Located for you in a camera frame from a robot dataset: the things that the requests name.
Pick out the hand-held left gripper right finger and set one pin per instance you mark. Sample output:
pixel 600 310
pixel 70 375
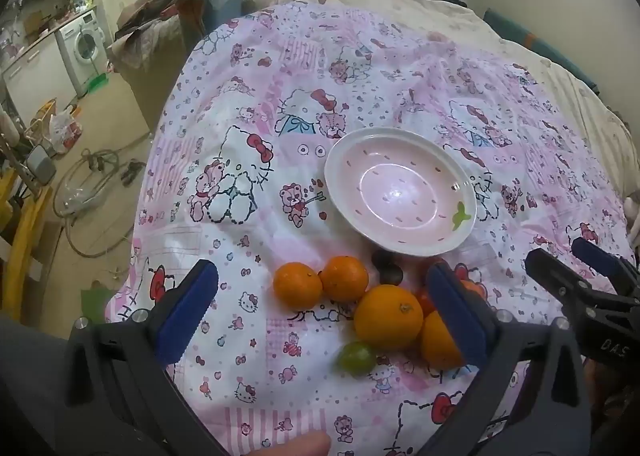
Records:
pixel 457 316

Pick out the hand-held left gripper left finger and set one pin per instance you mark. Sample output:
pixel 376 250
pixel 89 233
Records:
pixel 192 306

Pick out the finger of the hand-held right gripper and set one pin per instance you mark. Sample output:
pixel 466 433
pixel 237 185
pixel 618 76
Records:
pixel 597 256
pixel 560 281

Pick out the medium orange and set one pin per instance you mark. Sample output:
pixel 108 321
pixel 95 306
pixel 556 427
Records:
pixel 475 288
pixel 439 343

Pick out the red cherry tomato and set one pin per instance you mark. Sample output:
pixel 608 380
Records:
pixel 425 301

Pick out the large orange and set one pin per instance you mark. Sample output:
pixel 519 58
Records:
pixel 389 317

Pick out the dark purple grape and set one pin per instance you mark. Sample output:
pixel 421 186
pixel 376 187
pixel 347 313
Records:
pixel 384 258
pixel 391 276

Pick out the small orange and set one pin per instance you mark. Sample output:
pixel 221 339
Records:
pixel 297 284
pixel 344 277

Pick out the green grape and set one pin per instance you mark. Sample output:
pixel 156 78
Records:
pixel 356 358

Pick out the pink speckled plate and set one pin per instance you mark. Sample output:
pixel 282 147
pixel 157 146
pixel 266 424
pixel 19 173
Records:
pixel 400 191

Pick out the grey square box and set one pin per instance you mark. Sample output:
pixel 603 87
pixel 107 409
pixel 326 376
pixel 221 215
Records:
pixel 41 164

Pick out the white plastic bag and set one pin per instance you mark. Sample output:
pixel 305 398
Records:
pixel 64 128

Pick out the teal cushion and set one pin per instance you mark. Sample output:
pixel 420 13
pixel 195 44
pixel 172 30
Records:
pixel 530 43

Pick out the pink cartoon printed blanket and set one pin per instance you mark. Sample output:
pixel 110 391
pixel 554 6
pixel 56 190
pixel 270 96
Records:
pixel 320 85

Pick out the white kitchen cabinet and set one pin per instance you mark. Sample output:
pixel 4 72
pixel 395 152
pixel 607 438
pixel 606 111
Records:
pixel 35 73

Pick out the white washing machine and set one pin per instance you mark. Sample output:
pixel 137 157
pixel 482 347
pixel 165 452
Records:
pixel 82 43

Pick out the blue grey cloth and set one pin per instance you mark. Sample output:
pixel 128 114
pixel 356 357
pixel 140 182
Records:
pixel 210 5

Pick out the yellow wooden frame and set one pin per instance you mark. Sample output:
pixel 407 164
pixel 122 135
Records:
pixel 22 231

